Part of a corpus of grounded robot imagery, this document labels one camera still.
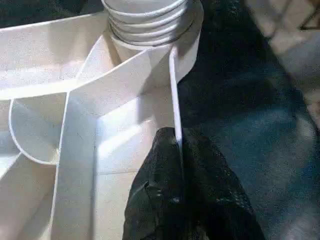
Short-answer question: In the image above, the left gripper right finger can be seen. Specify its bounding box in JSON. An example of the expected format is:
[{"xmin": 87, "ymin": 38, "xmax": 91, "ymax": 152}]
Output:
[{"xmin": 183, "ymin": 128, "xmax": 266, "ymax": 240}]

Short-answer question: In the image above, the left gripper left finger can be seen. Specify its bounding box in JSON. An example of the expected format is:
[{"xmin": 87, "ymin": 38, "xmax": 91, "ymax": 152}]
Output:
[{"xmin": 122, "ymin": 126, "xmax": 188, "ymax": 240}]

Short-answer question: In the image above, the white plastic table top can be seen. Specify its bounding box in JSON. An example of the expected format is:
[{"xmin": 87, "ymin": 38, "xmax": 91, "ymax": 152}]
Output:
[{"xmin": 0, "ymin": 0, "xmax": 204, "ymax": 240}]

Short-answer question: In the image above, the white plastic table leg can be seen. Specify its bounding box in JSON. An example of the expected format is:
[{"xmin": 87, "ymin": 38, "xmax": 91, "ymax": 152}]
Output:
[{"xmin": 101, "ymin": 0, "xmax": 201, "ymax": 48}]

